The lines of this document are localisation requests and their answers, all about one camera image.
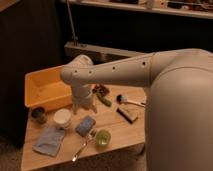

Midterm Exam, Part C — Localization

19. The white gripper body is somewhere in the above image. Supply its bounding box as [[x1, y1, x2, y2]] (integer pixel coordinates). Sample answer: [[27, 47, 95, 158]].
[[71, 85, 97, 114]]

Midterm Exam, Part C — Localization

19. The green cucumber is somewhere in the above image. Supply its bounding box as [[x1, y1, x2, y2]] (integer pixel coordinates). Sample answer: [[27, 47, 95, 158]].
[[96, 92, 112, 107]]

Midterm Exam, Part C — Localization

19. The dark red grape bunch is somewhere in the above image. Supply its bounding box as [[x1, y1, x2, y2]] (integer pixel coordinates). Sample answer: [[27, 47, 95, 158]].
[[93, 84, 109, 96]]

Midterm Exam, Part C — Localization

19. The green plastic cup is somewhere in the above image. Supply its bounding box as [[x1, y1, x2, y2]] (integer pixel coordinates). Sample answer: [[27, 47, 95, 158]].
[[96, 130, 111, 147]]

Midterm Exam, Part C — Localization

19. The black dish brush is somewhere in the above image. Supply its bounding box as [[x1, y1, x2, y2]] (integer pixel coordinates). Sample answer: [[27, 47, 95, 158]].
[[116, 94, 145, 107]]

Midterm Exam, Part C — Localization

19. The white round container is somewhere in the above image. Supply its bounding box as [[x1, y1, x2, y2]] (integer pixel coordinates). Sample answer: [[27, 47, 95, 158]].
[[53, 108, 71, 129]]

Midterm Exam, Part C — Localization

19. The blue sponge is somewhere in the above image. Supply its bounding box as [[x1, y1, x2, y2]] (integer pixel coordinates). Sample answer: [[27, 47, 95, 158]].
[[75, 116, 96, 137]]

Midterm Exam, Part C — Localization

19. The metal lamp stand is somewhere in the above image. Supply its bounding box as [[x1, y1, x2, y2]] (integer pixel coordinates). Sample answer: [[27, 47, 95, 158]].
[[66, 0, 78, 46]]

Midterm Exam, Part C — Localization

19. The blue folded cloth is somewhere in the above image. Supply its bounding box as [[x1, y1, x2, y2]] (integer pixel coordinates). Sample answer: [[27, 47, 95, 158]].
[[32, 126, 65, 157]]

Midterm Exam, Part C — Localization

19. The silver fork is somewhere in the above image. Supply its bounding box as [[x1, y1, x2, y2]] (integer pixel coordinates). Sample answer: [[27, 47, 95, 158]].
[[72, 130, 97, 162]]

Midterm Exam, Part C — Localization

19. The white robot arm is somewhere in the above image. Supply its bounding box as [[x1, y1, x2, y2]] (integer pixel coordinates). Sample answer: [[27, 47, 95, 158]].
[[61, 49, 213, 171]]

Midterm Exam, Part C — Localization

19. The yellow plastic bin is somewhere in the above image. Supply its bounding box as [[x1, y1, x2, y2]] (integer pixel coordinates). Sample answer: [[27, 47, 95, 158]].
[[24, 66, 71, 111]]

